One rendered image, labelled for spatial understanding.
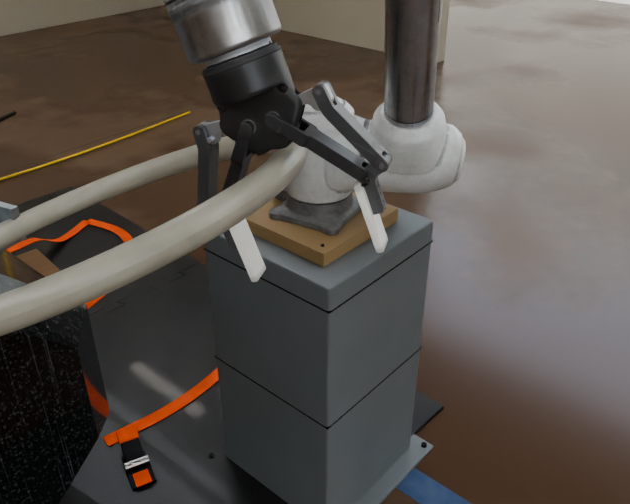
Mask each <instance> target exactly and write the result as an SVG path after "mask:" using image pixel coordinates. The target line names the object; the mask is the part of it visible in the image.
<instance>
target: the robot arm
mask: <svg viewBox="0 0 630 504"><path fill-rule="evenodd" d="M163 1H164V3H165V5H166V7H167V10H168V15H169V18H170V19H171V20H172V22H173V25H174V27H175V29H176V32H177V34H178V37H179V39H180V42H181V44H182V47H183V49H184V51H185V54H186V56H187V59H188V61H189V62H190V63H191V64H193V65H196V64H199V63H202V62H205V64H206V67H208V68H205V69H203V71H204V73H203V74H202V75H203V77H204V80H205V82H206V85H207V87H208V89H209V92H210V94H211V97H212V99H213V102H214V104H215V106H216V107H217V109H218V111H219V115H220V120H217V121H210V120H205V121H203V122H201V123H200V124H198V125H197V126H195V127H194V128H193V135H194V138H195V142H196V145H197V148H198V175H197V206H198V205H199V204H201V203H203V202H205V201H206V200H208V199H210V198H212V197H213V196H215V195H217V188H218V163H219V141H220V140H221V133H222V132H223V133H224V134H225V135H227V136H228V137H229V138H231V139H232V140H233V141H235V146H234V149H233V152H232V156H231V159H230V160H231V163H230V167H229V170H228V173H227V177H226V180H225V183H224V186H223V190H222V191H224V190H225V189H227V188H228V187H230V186H232V185H233V184H235V183H236V182H238V181H240V180H241V179H243V178H244V177H245V176H246V173H247V169H248V166H249V163H250V160H251V158H252V156H253V154H257V156H260V155H263V154H265V153H267V152H268V151H270V150H275V149H283V148H286V147H288V146H289V145H290V144H291V143H292V142H294V143H296V144H297V145H299V146H301V147H305V148H307V155H306V160H305V162H304V164H303V167H302V168H301V170H300V172H299V173H298V174H297V175H296V177H295V178H294V179H293V180H292V181H291V182H290V183H289V185H288V186H286V187H285V188H284V189H283V190H282V191H281V192H280V193H279V194H278V195H276V196H275V197H274V198H276V199H278V200H280V201H282V202H283V203H282V204H280V205H279V206H277V207H274V208H272V209H271V210H270V211H269V217H270V218H271V219H274V220H283V221H287V222H290V223H294V224H297V225H301V226H304V227H308V228H311V229H315V230H318V231H321V232H323V233H325V234H327V235H337V234H338V233H339V231H340V229H341V227H343V226H344V225H345V224H346V223H347V222H348V221H349V220H350V219H351V218H353V217H354V216H355V215H356V214H357V213H358V212H359V211H361V210H362V213H363V216H364V219H365V222H366V225H367V227H368V230H369V233H370V236H371V239H372V242H373V245H374V247H375V250H376V253H382V252H383V251H384V249H385V247H386V244H387V241H388V238H387V235H386V232H385V229H384V226H383V223H382V220H381V217H380V214H379V213H383V212H384V209H385V206H386V201H385V198H384V195H383V192H382V191H384V192H395V193H428V192H433V191H438V190H441V189H444V188H447V187H449V186H451V185H452V184H453V183H455V182H456V181H458V180H459V178H460V176H461V173H462V169H463V164H464V159H465V151H466V143H465V140H464V138H463V137H462V134H461V132H460V131H459V130H458V129H457V128H456V127H455V126H454V125H451V124H446V120H445V114H444V112H443V110H442V109H441V107H440V106H439V105H438V104H437V103H436V102H434V95H435V83H436V70H437V58H438V46H439V34H440V22H441V18H442V6H443V0H385V61H384V102H383V103H382V104H381V105H380V106H379V107H378V108H377V109H376V110H375V112H374V115H373V120H366V119H364V118H361V117H359V116H357V115H354V109H353V107H352V106H351V105H350V104H349V103H348V102H346V101H345V100H343V99H341V98H339V97H337V96H336V95H335V93H334V90H333V88H332V86H331V84H330V83H329V82H328V81H327V80H322V81H321V82H319V83H318V84H317V85H316V86H314V87H313V88H310V89H308V90H306V91H304V92H302V93H300V92H299V91H298V90H297V88H296V87H295V86H294V83H293V80H292V77H291V74H290V71H289V68H288V66H287V63H286V60H285V57H284V55H283V52H282V49H281V46H280V44H278V45H277V42H273V43H272V41H271V38H270V36H272V35H274V34H277V33H278V32H280V30H281V23H280V20H279V18H278V15H277V12H276V9H275V6H274V4H273V1H272V0H163ZM352 190H355V193H356V196H354V195H353V194H352ZM223 234H224V236H225V238H226V241H227V243H228V245H229V247H230V248H231V249H232V250H233V251H234V250H238V251H239V254H240V256H241V258H242V261H243V263H244V265H245V268H246V270H247V272H248V275H249V277H250V279H251V282H257V281H258V280H259V278H260V277H261V275H262V274H263V273H264V271H265V270H266V266H265V264H264V262H263V259H262V257H261V254H260V252H259V250H258V247H257V245H256V242H255V240H254V237H253V235H252V233H251V230H250V228H249V225H248V223H247V221H246V219H244V220H243V221H241V222H240V223H238V224H237V225H235V226H233V227H232V228H230V229H229V230H227V231H226V232H224V233H223Z"/></svg>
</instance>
